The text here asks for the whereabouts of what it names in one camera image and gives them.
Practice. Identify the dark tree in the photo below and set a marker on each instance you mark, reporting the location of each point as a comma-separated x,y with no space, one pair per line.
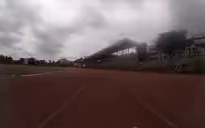
171,40

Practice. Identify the pale building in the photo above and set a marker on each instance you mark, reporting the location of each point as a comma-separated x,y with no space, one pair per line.
198,51

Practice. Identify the distant row of trees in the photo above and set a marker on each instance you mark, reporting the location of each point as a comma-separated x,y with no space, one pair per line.
3,59

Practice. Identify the grass field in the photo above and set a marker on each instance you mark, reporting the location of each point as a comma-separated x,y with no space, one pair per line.
13,69

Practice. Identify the red running track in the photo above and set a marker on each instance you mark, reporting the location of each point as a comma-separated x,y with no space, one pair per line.
103,100

